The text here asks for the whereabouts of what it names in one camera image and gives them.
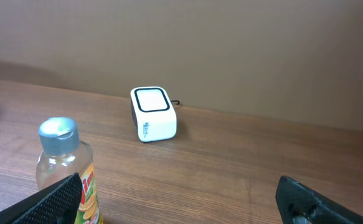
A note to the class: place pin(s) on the white barcode scanner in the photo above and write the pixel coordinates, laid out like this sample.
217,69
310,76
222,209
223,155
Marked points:
153,114

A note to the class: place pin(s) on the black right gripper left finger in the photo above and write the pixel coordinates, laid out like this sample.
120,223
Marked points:
57,203

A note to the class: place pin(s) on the yellow liquid bottle grey cap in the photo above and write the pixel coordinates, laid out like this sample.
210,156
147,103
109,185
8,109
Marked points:
64,154

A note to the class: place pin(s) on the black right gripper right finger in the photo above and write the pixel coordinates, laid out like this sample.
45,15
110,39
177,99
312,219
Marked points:
298,203

